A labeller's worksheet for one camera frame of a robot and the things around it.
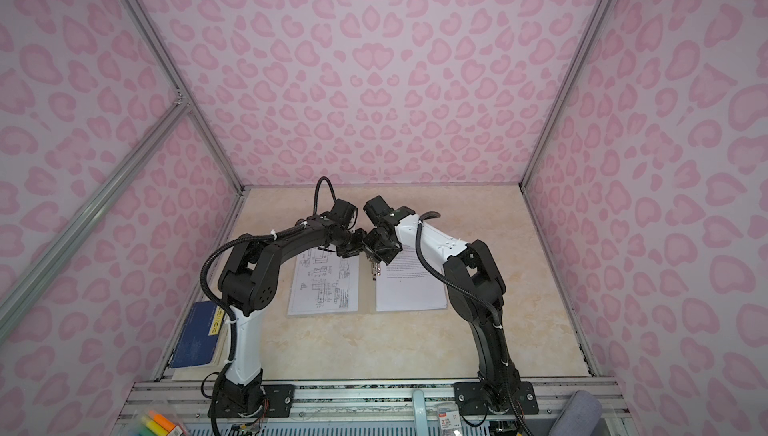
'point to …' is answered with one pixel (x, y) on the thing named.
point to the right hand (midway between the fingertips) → (365, 252)
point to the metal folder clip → (375, 270)
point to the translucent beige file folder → (367, 295)
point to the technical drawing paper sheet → (324, 282)
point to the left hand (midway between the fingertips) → (371, 244)
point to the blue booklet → (198, 337)
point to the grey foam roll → (580, 416)
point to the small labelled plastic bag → (449, 419)
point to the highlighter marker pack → (154, 424)
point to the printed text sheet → (406, 284)
